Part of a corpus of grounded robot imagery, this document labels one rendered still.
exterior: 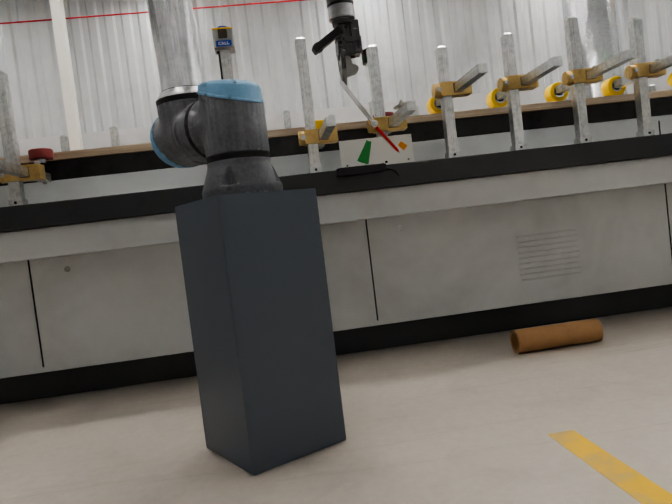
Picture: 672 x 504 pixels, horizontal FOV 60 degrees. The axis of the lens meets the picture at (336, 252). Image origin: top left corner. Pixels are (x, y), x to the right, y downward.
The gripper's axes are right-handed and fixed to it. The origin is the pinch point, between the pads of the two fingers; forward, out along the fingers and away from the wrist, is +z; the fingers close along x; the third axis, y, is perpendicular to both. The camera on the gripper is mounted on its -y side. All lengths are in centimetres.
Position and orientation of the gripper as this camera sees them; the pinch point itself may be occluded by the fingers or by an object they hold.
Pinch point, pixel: (343, 81)
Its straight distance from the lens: 204.0
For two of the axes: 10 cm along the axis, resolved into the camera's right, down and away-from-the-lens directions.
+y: 9.9, -1.3, 1.1
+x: -1.1, -0.3, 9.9
